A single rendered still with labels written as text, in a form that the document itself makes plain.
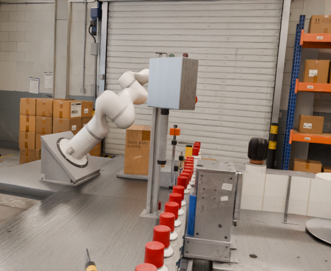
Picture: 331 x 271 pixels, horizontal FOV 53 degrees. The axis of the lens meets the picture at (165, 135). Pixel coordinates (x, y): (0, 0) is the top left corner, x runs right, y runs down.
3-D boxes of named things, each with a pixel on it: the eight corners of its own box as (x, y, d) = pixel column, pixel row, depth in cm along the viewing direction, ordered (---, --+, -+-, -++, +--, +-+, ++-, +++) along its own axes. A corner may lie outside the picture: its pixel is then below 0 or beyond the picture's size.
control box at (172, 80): (178, 110, 120) (182, 56, 118) (146, 106, 132) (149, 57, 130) (196, 110, 128) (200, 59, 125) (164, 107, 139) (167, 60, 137)
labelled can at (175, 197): (178, 275, 86) (184, 198, 83) (159, 272, 87) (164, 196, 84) (181, 265, 91) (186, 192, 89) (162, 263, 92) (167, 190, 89)
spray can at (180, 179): (185, 243, 105) (190, 179, 102) (169, 241, 105) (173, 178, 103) (187, 236, 110) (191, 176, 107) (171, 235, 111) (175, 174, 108)
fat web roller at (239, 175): (240, 222, 126) (245, 173, 123) (228, 221, 126) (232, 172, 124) (239, 218, 130) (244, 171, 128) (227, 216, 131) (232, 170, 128)
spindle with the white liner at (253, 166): (263, 208, 143) (271, 140, 139) (243, 206, 144) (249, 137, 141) (261, 202, 152) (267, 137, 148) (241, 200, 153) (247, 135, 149)
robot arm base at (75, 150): (74, 169, 181) (97, 147, 176) (53, 142, 182) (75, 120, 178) (90, 162, 199) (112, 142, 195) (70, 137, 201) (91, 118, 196)
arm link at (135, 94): (99, 114, 178) (121, 136, 181) (113, 100, 173) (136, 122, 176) (124, 86, 222) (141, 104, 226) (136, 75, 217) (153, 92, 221)
